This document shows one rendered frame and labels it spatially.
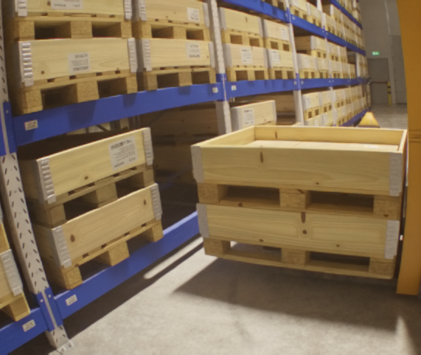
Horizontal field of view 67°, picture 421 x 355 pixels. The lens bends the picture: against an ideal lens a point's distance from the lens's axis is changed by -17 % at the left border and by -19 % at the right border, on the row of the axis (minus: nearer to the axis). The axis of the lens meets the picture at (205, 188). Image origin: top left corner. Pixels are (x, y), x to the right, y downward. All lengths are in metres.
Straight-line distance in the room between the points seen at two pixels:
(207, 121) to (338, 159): 1.69
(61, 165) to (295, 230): 1.24
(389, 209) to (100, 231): 1.48
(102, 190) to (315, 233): 1.13
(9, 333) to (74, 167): 0.90
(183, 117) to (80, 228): 1.82
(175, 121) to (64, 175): 1.85
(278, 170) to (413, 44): 0.99
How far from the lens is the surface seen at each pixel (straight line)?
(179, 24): 2.62
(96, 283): 2.06
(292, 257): 2.10
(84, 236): 1.94
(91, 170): 1.93
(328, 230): 1.96
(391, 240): 1.92
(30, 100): 1.70
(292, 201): 1.98
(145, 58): 2.28
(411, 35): 1.81
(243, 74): 3.42
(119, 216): 2.08
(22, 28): 1.75
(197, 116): 3.33
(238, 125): 3.13
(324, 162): 1.86
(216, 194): 2.18
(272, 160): 1.96
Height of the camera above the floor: 1.17
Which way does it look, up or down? 15 degrees down
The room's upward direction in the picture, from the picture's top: 6 degrees counter-clockwise
